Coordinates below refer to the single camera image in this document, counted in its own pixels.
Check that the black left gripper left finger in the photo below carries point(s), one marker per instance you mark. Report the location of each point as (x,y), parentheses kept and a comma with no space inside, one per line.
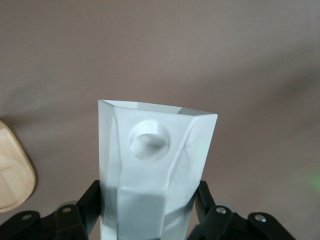
(62,222)

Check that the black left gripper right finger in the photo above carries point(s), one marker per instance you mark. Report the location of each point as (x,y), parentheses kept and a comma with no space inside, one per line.
(225,225)

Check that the white faceted cup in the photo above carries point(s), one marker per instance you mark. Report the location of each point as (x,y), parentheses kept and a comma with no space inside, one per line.
(155,175)

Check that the wooden cup rack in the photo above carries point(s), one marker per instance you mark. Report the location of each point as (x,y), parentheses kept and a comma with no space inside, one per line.
(12,170)

